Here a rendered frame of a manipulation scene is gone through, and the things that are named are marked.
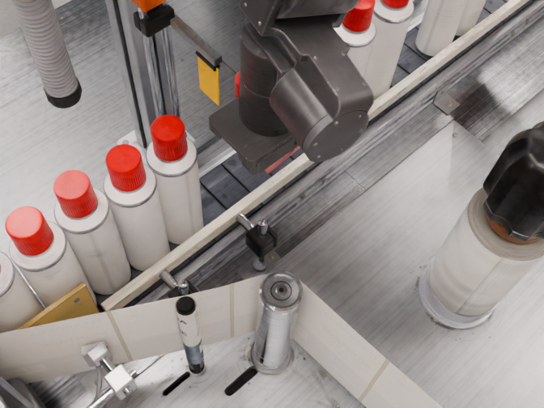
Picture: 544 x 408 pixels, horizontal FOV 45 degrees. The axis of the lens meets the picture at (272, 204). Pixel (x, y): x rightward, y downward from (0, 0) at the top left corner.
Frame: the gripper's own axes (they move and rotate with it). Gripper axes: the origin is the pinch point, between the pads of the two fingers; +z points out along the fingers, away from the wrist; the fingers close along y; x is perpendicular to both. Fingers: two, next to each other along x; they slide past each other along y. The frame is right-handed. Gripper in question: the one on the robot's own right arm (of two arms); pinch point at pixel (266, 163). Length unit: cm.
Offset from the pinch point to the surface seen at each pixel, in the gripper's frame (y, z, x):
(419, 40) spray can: 36.5, 11.9, 7.1
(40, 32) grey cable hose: -13.4, -16.4, 14.7
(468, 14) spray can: 43.3, 9.2, 4.6
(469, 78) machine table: 43.0, 18.9, 0.1
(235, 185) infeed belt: 0.7, 13.3, 6.2
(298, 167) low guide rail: 7.1, 10.0, 1.6
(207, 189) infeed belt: -2.3, 13.3, 8.1
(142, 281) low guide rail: -16.5, 9.5, 1.6
